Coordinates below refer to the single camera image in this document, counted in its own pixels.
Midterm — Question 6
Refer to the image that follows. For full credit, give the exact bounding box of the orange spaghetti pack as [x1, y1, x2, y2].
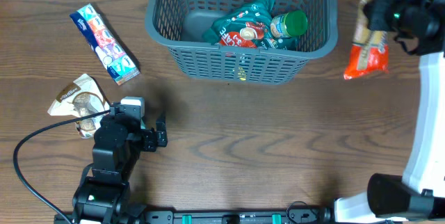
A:
[343, 0, 389, 80]

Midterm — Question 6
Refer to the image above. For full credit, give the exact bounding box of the green lidded jar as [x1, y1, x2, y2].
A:
[270, 10, 308, 38]

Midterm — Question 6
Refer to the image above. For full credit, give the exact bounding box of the green coffee bag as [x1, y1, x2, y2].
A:
[202, 0, 297, 51]

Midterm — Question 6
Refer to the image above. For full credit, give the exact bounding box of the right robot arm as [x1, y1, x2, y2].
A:
[321, 0, 444, 223]

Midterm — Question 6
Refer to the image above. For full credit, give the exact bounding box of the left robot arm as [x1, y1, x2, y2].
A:
[71, 103, 168, 224]

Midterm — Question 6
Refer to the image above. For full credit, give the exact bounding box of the Kleenex tissue pack strip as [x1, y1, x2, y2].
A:
[70, 3, 140, 85]

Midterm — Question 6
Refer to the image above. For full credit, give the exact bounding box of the beige snack pouch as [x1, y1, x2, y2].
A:
[47, 74, 110, 118]

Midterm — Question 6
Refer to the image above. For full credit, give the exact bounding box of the grey plastic basket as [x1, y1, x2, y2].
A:
[145, 0, 338, 84]

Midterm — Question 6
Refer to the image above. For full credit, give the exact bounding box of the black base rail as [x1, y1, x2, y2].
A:
[54, 208, 403, 224]

